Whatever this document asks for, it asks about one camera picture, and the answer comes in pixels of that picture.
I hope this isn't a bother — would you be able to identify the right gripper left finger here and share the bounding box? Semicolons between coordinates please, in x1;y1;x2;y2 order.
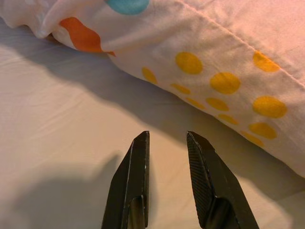
101;130;150;229

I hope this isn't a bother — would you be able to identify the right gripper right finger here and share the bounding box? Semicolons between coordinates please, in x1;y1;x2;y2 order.
186;130;260;229

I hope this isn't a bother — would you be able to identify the pink dotted pillow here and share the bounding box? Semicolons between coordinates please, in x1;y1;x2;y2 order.
0;0;305;178

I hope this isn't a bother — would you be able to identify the beige sheeted mattress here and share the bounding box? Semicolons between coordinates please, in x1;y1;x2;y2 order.
0;16;305;229

